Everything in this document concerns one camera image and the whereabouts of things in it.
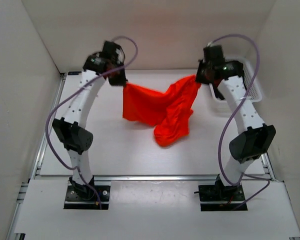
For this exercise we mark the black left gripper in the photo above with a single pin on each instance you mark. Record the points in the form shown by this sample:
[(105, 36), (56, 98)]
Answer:
[(120, 81)]

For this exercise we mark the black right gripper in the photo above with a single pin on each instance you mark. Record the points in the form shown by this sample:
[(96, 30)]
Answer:
[(198, 77)]

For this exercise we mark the orange shorts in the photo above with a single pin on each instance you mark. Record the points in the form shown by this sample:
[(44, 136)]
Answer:
[(168, 112)]

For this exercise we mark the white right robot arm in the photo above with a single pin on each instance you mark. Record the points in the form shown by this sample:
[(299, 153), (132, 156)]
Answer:
[(254, 135)]

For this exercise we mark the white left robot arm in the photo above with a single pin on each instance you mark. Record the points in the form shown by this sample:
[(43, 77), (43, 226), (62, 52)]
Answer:
[(100, 67)]

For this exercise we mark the black folded shorts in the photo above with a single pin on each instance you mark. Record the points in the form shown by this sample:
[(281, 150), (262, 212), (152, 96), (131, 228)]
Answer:
[(240, 70)]

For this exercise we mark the white plastic basket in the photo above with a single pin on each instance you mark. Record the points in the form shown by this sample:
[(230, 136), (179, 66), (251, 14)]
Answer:
[(255, 95)]

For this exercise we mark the black corner label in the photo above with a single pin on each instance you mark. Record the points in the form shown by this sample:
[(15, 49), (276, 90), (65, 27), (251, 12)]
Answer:
[(74, 73)]

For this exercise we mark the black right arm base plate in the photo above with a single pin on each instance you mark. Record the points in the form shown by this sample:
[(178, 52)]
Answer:
[(232, 198)]

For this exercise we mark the aluminium table edge rail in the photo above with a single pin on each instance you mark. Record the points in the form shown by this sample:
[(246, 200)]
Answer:
[(125, 150)]

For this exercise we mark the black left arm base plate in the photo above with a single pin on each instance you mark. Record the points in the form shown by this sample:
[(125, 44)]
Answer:
[(75, 201)]

